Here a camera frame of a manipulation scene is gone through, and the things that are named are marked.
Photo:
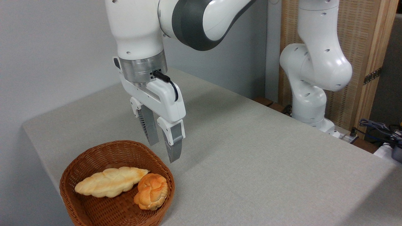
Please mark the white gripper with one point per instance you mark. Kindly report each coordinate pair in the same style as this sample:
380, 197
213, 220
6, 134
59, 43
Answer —
166, 103

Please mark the round orange braided bread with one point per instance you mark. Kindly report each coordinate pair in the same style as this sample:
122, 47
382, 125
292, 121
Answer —
151, 192

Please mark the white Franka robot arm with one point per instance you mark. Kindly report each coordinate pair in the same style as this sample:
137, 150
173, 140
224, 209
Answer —
135, 25

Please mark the long pale braided bread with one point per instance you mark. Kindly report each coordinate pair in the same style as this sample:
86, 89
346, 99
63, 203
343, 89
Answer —
108, 182

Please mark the brown wicker basket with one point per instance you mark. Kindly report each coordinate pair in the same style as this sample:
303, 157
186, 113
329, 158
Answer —
91, 213

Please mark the wooden woven folding screen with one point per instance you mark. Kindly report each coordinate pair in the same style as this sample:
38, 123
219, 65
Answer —
356, 40

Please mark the metal screen hinge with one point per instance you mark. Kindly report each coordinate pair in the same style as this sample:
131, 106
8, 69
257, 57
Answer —
372, 76

